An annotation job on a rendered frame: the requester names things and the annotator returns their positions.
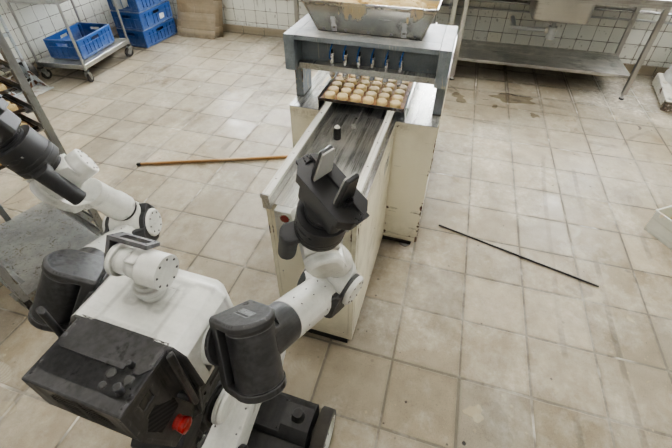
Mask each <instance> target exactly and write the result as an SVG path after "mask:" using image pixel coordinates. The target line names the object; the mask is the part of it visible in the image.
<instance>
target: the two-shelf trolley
mask: <svg viewBox="0 0 672 448"><path fill-rule="evenodd" d="M4 1H5V2H6V4H7V6H8V7H9V9H10V11H11V13H12V15H13V17H14V19H15V21H16V23H17V25H18V27H19V29H20V31H21V33H22V35H23V37H24V39H25V41H26V43H27V45H28V47H29V49H30V51H31V53H32V55H33V57H34V59H35V62H36V64H37V66H38V67H37V69H39V70H38V71H39V72H41V75H42V77H43V78H45V79H50V78H51V77H52V72H51V71H50V70H49V69H45V68H44V67H53V68H67V69H80V70H83V72H84V75H85V76H86V77H87V80H88V81H89V82H93V81H94V76H93V74H92V73H91V72H89V70H88V68H90V67H91V66H93V65H95V64H96V63H98V62H99V61H101V60H103V59H104V58H106V57H107V56H109V55H111V54H112V53H114V52H116V51H117V50H119V49H120V48H122V47H124V46H125V45H127V46H126V49H125V51H124V52H125V55H126V56H129V57H131V56H132V55H133V50H132V46H131V45H132V44H131V43H130V41H129V38H128V37H127V34H126V31H125V28H124V25H123V22H122V19H121V16H120V13H119V10H118V7H117V4H116V1H115V0H113V3H114V6H115V9H116V12H117V15H118V17H119V20H120V23H121V26H122V29H123V32H124V35H125V38H114V40H115V41H114V43H112V44H111V45H109V46H107V47H106V48H104V49H102V50H101V51H99V52H98V53H96V54H94V55H93V56H91V57H89V58H88V59H86V60H83V59H82V57H81V54H80V52H79V50H78V47H77V45H76V42H75V40H74V38H73V35H72V33H71V31H70V28H69V26H68V24H67V21H66V19H65V16H64V14H63V12H62V9H61V7H60V4H61V3H63V2H66V1H69V0H4ZM70 1H71V4H72V6H73V9H74V11H75V14H76V16H77V18H78V21H79V22H81V20H80V17H79V15H78V12H77V10H76V7H75V5H74V2H73V0H70ZM9 2H16V3H35V4H55V5H57V8H58V10H59V12H60V15H61V17H62V19H63V22H64V24H65V26H66V29H67V31H68V33H69V36H70V38H71V40H72V43H73V45H74V47H75V50H76V52H77V54H78V57H79V59H80V60H70V59H55V58H53V57H51V55H48V56H46V57H44V58H42V59H40V60H38V59H37V57H36V55H35V53H34V51H33V49H32V47H31V45H30V43H29V41H28V39H27V37H26V35H25V33H24V31H23V29H22V27H21V25H20V23H19V21H18V19H17V17H16V15H15V13H14V11H13V9H12V7H11V5H10V3H9Z"/></svg>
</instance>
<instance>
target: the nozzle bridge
mask: <svg viewBox="0 0 672 448"><path fill-rule="evenodd" d="M457 31H458V26H451V25H440V24H431V25H430V26H429V28H428V30H427V32H426V34H425V36H424V38H423V40H422V41H420V40H410V39H400V38H390V37H380V36H371V35H361V34H351V33H341V32H331V31H321V30H318V29H317V27H316V26H315V24H314V22H313V20H312V18H311V16H310V15H309V13H308V14H307V15H305V16H304V17H303V18H302V19H300V20H299V21H298V22H297V23H296V24H294V25H293V26H292V27H291V28H289V29H288V30H287V31H286V32H284V33H283V41H284V53H285V64H286V69H289V70H295V77H296V92H297V96H303V97H304V96H305V95H306V93H307V92H308V91H309V90H310V88H311V87H312V80H311V69H313V70H321V71H329V72H337V73H345V74H353V75H361V76H369V77H377V78H385V79H393V80H401V81H409V82H416V83H424V84H432V85H434V88H437V89H436V95H435V100H434V106H433V112H432V115H435V116H441V112H442V107H443V102H444V97H445V92H446V87H447V82H448V76H449V71H450V66H451V62H452V58H453V52H454V47H455V41H456V37H457ZM331 44H333V46H332V48H333V49H334V64H330V59H329V50H330V46H331ZM345 45H347V47H346V49H345V50H347V54H348V65H347V66H343V59H342V56H343V51H344V47H345ZM359 47H361V48H360V52H361V67H360V68H357V67H356V65H357V64H356V57H357V52H358V49H359ZM374 48H375V50H374V53H375V66H374V67H375V68H374V69H370V58H371V54H372V51H373V49H374ZM388 50H390V51H389V53H388V55H389V68H388V71H384V59H385V56H386V54H387V52H388ZM403 52H404V54H403V61H404V62H403V71H402V73H399V72H398V63H399V60H400V56H401V55H402V53H403Z"/></svg>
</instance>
